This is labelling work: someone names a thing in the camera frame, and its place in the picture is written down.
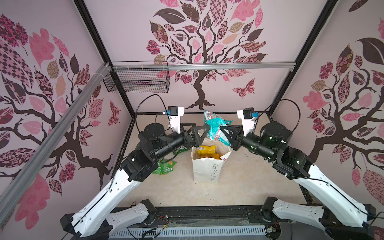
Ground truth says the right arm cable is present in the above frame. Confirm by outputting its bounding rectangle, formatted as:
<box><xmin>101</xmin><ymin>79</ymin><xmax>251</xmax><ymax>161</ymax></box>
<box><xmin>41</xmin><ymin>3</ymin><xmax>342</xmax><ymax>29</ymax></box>
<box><xmin>257</xmin><ymin>98</ymin><xmax>301</xmax><ymax>133</ymax></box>

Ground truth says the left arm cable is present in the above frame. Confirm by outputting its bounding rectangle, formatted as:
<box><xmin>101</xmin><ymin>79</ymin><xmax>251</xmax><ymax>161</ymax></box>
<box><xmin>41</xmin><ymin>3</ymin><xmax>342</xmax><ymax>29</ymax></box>
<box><xmin>134</xmin><ymin>94</ymin><xmax>170</xmax><ymax>133</ymax></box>

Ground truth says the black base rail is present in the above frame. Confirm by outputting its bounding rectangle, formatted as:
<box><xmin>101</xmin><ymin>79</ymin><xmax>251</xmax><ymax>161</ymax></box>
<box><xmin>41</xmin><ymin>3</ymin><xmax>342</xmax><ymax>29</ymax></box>
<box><xmin>59</xmin><ymin>203</ymin><xmax>341</xmax><ymax>240</ymax></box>

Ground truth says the orange yellow snack packet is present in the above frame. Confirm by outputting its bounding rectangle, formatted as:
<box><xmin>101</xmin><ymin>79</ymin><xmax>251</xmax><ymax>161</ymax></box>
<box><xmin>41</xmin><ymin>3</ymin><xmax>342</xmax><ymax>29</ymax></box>
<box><xmin>200</xmin><ymin>154</ymin><xmax>221</xmax><ymax>160</ymax></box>

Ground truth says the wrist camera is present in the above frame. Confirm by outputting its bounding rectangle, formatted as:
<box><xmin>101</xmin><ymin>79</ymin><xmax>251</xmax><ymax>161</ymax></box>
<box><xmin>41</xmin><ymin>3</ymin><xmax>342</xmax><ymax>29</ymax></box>
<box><xmin>163</xmin><ymin>106</ymin><xmax>184</xmax><ymax>134</ymax></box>
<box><xmin>237</xmin><ymin>108</ymin><xmax>259</xmax><ymax>137</ymax></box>

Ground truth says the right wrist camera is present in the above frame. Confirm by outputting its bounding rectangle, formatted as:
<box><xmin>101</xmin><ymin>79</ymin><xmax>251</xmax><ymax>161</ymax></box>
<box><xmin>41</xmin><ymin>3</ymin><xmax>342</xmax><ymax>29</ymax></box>
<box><xmin>237</xmin><ymin>108</ymin><xmax>259</xmax><ymax>137</ymax></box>

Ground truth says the green snack packet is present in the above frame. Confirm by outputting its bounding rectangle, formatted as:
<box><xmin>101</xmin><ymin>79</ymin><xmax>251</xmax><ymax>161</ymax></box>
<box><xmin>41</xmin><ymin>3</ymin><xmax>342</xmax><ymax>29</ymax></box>
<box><xmin>153</xmin><ymin>161</ymin><xmax>177</xmax><ymax>175</ymax></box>

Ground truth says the white vent strip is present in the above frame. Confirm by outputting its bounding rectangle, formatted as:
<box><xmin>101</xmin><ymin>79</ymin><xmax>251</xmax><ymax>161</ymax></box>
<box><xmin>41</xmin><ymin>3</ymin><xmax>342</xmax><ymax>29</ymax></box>
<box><xmin>110</xmin><ymin>226</ymin><xmax>267</xmax><ymax>240</ymax></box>

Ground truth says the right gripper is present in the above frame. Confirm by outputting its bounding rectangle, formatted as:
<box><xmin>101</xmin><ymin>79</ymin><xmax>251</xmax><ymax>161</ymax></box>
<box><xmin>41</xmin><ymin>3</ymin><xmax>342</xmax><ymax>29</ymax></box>
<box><xmin>220</xmin><ymin>123</ymin><xmax>274</xmax><ymax>162</ymax></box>

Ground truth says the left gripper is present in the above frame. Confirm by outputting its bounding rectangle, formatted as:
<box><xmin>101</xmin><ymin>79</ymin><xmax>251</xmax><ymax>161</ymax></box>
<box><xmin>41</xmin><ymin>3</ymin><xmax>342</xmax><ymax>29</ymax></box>
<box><xmin>153</xmin><ymin>122</ymin><xmax>210</xmax><ymax>160</ymax></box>

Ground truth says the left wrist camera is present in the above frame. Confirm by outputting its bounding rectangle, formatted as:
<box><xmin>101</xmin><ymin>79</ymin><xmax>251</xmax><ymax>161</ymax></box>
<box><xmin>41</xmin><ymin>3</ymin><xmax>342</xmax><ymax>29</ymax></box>
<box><xmin>163</xmin><ymin>106</ymin><xmax>184</xmax><ymax>134</ymax></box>

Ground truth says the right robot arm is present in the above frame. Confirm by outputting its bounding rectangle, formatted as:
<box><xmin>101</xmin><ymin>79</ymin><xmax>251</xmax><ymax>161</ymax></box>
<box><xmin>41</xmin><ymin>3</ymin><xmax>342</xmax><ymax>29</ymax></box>
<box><xmin>221</xmin><ymin>122</ymin><xmax>376</xmax><ymax>240</ymax></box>

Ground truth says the black wire basket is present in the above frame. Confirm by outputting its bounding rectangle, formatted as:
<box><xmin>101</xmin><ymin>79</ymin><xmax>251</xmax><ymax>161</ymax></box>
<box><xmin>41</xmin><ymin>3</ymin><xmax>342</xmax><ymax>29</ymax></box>
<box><xmin>103</xmin><ymin>60</ymin><xmax>171</xmax><ymax>93</ymax></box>

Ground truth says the white paper bag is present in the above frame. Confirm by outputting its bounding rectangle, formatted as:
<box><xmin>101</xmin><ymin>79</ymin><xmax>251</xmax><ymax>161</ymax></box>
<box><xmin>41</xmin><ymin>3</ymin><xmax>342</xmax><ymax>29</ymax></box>
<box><xmin>191</xmin><ymin>138</ymin><xmax>232</xmax><ymax>183</ymax></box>

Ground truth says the yellow corn chips packet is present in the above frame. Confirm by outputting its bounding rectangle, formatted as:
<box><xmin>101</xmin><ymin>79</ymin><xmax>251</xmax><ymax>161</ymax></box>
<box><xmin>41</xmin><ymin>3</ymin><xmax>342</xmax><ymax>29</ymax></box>
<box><xmin>197</xmin><ymin>145</ymin><xmax>216</xmax><ymax>158</ymax></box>

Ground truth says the teal snack packet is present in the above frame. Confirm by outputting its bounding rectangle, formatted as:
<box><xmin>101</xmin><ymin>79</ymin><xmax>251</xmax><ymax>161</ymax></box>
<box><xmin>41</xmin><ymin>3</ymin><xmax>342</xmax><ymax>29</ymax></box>
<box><xmin>204</xmin><ymin>110</ymin><xmax>233</xmax><ymax>146</ymax></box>

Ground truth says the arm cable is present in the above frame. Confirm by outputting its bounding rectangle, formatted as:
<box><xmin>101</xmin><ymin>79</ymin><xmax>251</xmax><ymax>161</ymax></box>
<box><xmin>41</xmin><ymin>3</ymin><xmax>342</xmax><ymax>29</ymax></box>
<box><xmin>134</xmin><ymin>94</ymin><xmax>170</xmax><ymax>133</ymax></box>
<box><xmin>257</xmin><ymin>98</ymin><xmax>301</xmax><ymax>133</ymax></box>

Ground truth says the aluminium rail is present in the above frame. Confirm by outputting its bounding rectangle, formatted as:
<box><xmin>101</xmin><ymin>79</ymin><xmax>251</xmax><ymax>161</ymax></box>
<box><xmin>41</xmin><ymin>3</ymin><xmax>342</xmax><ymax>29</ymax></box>
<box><xmin>113</xmin><ymin>62</ymin><xmax>296</xmax><ymax>71</ymax></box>
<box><xmin>1</xmin><ymin>63</ymin><xmax>111</xmax><ymax>224</ymax></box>

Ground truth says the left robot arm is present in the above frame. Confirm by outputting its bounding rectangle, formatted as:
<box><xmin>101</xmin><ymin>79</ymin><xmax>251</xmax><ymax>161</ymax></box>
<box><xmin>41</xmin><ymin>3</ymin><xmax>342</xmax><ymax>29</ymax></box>
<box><xmin>60</xmin><ymin>123</ymin><xmax>210</xmax><ymax>240</ymax></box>

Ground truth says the back aluminium rail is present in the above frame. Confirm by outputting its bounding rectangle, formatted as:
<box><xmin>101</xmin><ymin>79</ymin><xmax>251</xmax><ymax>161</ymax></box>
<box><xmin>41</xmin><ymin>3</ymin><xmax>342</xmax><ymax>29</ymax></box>
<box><xmin>113</xmin><ymin>62</ymin><xmax>296</xmax><ymax>71</ymax></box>

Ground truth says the Foxs candy packet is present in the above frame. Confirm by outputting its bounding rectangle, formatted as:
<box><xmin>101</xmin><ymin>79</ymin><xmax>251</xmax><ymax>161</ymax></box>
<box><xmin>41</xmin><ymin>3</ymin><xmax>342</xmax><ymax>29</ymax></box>
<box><xmin>173</xmin><ymin>146</ymin><xmax>191</xmax><ymax>156</ymax></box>

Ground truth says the left aluminium rail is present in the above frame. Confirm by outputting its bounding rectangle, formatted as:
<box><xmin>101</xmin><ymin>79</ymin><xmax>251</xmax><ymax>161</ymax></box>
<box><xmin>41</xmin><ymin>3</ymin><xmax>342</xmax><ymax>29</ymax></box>
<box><xmin>1</xmin><ymin>63</ymin><xmax>111</xmax><ymax>224</ymax></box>

